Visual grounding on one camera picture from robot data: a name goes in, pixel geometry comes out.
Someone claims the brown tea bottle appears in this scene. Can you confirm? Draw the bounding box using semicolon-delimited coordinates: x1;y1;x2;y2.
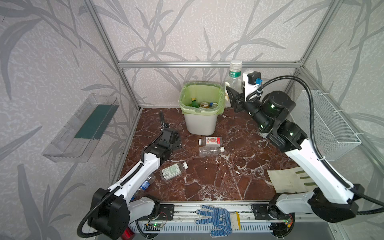
200;102;210;109

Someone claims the green bin liner bag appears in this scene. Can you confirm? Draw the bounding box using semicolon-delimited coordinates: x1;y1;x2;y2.
179;81;226;116

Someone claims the white wire mesh basket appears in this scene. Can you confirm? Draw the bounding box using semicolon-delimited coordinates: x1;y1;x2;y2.
291;90;361;162

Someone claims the blue dotted work glove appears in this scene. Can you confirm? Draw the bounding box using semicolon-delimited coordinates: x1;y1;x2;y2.
194;205;241;238

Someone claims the clear wall shelf tray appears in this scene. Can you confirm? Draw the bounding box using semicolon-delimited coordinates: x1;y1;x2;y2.
42;94;120;163

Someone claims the white plastic trash bin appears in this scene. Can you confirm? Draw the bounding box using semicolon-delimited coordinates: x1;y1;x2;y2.
184;114;218;136

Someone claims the white label bottle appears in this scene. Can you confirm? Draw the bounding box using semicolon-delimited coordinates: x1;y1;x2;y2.
160;162;188;181

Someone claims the clear bottle green cap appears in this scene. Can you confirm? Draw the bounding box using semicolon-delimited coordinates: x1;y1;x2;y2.
224;60;243;94

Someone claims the green bottle yellow cap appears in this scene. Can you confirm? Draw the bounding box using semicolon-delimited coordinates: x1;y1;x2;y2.
190;98;200;108

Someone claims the beige striped oven mitt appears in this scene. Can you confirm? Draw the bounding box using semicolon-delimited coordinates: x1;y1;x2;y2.
268;167;318;194

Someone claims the blue label pepsi bottle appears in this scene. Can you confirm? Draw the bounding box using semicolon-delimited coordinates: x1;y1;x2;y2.
209;103;219;109

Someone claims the green circuit board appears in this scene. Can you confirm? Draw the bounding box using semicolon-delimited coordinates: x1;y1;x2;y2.
145;221;167;232

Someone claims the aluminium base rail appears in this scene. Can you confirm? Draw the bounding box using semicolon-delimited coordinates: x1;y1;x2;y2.
129;201;329;239

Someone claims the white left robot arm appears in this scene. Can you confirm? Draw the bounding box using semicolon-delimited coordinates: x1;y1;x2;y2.
77;112;182;240

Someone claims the clear unlabelled bottle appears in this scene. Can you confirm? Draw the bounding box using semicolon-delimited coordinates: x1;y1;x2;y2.
199;146;225;158

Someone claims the guava juice bottle red label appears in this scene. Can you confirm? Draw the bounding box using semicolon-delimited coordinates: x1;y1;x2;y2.
198;137;223;147

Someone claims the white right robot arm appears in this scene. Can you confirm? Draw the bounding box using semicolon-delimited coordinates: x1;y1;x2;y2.
225;72;384;223

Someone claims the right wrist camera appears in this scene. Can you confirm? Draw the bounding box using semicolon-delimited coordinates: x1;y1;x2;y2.
243;70;263;102

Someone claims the red spray bottle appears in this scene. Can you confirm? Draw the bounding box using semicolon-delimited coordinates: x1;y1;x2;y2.
121;228;135;240

